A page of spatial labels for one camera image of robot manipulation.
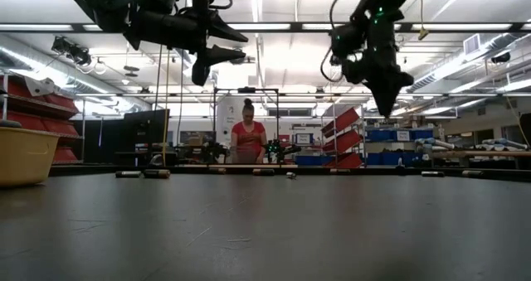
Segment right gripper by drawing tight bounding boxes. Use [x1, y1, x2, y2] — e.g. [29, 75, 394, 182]
[364, 23, 415, 119]

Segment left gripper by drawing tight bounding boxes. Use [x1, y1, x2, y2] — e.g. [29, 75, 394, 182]
[124, 11, 249, 87]

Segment blue bins with white label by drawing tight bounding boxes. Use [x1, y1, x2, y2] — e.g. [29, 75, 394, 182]
[364, 128, 435, 143]

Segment slanted red bin rack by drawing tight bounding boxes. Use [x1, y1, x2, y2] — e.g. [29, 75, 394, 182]
[321, 106, 364, 169]

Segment long row of blue bins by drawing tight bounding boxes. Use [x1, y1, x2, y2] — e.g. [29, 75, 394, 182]
[364, 151, 425, 167]

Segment grey material roll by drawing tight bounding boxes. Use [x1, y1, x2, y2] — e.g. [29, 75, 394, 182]
[414, 137, 456, 152]
[476, 138, 530, 152]

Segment white round pillar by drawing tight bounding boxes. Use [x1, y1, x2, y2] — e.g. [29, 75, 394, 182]
[215, 94, 249, 153]

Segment single blue bin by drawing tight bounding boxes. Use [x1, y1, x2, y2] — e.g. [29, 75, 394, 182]
[295, 154, 333, 167]

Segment person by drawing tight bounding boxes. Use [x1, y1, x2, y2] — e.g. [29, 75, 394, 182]
[231, 98, 269, 165]

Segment white ceiling vent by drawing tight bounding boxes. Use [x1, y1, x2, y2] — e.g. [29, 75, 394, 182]
[463, 32, 482, 56]

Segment black computer monitor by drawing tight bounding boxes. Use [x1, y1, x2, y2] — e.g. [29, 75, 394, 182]
[123, 109, 170, 154]

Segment wooden workbench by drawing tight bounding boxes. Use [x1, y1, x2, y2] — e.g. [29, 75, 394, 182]
[431, 149, 531, 158]

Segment red bin shelving unit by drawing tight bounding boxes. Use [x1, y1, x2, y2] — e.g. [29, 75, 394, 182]
[0, 74, 84, 165]

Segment yellow plastic bin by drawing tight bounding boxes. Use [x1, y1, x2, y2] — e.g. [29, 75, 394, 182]
[0, 127, 60, 187]

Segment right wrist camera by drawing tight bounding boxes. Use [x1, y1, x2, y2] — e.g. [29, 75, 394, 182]
[342, 59, 368, 85]

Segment hanging cable with tan hook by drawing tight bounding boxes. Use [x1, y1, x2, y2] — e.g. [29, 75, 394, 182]
[417, 0, 430, 41]

